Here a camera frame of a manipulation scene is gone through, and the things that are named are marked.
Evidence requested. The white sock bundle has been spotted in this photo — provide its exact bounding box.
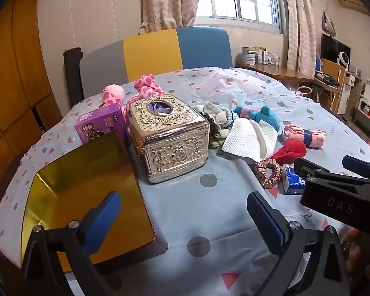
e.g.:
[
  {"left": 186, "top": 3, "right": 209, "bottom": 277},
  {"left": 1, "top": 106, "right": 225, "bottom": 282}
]
[{"left": 193, "top": 102, "right": 239, "bottom": 139}]

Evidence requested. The blue tissue pack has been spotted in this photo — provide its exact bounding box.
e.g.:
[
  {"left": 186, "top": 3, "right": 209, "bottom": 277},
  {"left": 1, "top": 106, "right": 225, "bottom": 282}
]
[{"left": 279, "top": 165, "right": 307, "bottom": 195}]

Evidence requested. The red knit sock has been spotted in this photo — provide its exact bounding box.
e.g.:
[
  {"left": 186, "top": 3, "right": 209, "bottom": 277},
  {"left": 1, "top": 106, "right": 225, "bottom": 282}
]
[{"left": 271, "top": 140, "right": 307, "bottom": 165}]

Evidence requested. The pink sock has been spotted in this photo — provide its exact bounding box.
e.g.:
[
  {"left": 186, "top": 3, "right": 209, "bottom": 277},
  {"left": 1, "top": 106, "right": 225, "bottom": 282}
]
[{"left": 283, "top": 124, "right": 327, "bottom": 150}]

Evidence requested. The wooden desk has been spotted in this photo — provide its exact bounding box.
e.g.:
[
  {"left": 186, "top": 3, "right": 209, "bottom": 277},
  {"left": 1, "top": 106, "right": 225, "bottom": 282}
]
[{"left": 236, "top": 62, "right": 313, "bottom": 84}]

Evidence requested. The brown satin scrunchie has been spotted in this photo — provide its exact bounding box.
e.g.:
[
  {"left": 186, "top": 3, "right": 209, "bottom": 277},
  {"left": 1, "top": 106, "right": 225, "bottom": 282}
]
[{"left": 254, "top": 159, "right": 283, "bottom": 190}]

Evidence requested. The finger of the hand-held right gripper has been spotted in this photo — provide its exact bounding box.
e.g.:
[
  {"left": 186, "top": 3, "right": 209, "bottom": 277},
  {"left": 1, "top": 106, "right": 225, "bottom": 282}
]
[
  {"left": 294, "top": 157, "right": 332, "bottom": 181},
  {"left": 342, "top": 155, "right": 370, "bottom": 187}
]

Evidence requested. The wooden chair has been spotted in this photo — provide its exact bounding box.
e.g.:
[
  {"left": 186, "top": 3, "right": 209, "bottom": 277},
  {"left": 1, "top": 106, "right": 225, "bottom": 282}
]
[{"left": 314, "top": 58, "right": 347, "bottom": 111}]

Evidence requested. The white plastic stool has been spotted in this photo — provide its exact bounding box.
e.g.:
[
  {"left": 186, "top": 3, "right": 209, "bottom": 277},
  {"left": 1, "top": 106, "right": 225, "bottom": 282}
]
[{"left": 291, "top": 85, "right": 313, "bottom": 97}]

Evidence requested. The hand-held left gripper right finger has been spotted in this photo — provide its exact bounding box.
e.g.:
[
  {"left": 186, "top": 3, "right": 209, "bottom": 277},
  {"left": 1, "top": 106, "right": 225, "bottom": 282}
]
[{"left": 247, "top": 191, "right": 350, "bottom": 296}]

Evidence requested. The air conditioner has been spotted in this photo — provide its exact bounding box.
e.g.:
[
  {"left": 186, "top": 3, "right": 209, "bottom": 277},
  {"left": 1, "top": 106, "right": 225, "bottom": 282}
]
[{"left": 339, "top": 0, "right": 370, "bottom": 16}]

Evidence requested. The person's right hand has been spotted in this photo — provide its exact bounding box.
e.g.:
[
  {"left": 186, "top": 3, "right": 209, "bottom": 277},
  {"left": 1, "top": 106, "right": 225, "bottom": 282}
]
[{"left": 347, "top": 226, "right": 370, "bottom": 281}]

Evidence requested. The gold metal tin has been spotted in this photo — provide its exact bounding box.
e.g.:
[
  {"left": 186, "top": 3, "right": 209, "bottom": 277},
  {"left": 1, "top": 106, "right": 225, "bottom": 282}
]
[{"left": 20, "top": 130, "right": 169, "bottom": 273}]

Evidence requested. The multicolour chair backrest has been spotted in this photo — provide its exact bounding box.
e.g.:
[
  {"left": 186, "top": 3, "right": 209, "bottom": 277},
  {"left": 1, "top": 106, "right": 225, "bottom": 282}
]
[{"left": 63, "top": 27, "right": 234, "bottom": 99}]

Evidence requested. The pink spotted giraffe plush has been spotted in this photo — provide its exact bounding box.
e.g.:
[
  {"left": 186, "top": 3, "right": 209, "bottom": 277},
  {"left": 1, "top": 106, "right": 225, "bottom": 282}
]
[{"left": 102, "top": 73, "right": 167, "bottom": 109}]

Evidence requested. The white round fan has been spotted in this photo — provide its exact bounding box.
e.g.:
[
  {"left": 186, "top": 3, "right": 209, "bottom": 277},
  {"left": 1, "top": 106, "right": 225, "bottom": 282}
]
[{"left": 336, "top": 51, "right": 351, "bottom": 66}]

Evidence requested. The wooden wardrobe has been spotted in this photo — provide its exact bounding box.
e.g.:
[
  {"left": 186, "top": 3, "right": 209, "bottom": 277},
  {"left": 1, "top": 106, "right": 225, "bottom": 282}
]
[{"left": 0, "top": 0, "right": 64, "bottom": 204}]

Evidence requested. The cream waffle cloth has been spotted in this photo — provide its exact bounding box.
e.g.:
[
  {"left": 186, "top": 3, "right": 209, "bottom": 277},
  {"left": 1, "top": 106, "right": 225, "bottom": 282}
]
[{"left": 221, "top": 119, "right": 278, "bottom": 161}]

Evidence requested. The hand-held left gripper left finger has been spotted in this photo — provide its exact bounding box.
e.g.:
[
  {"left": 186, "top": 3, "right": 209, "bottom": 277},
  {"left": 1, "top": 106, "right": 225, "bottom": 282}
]
[{"left": 24, "top": 191, "right": 124, "bottom": 296}]

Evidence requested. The purple cardboard box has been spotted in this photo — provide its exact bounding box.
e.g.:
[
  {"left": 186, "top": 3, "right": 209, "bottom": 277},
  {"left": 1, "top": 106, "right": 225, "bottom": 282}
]
[{"left": 74, "top": 103, "right": 127, "bottom": 145}]

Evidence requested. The white storage shelf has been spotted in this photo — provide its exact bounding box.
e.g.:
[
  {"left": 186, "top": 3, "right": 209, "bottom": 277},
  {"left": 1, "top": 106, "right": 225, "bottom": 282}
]
[{"left": 342, "top": 68, "right": 370, "bottom": 136}]

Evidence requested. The black monitor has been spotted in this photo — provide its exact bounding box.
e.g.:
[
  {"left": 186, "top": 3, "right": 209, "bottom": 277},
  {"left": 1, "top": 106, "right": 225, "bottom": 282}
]
[{"left": 321, "top": 33, "right": 351, "bottom": 65}]

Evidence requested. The blue plush toy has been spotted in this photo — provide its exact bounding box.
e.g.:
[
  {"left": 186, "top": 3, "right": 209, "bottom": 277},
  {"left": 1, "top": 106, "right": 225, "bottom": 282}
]
[{"left": 233, "top": 105, "right": 280, "bottom": 133}]

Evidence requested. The beige patterned curtain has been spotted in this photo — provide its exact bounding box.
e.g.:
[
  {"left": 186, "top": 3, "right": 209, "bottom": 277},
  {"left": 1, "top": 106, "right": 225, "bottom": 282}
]
[
  {"left": 282, "top": 0, "right": 317, "bottom": 79},
  {"left": 139, "top": 0, "right": 202, "bottom": 34}
]

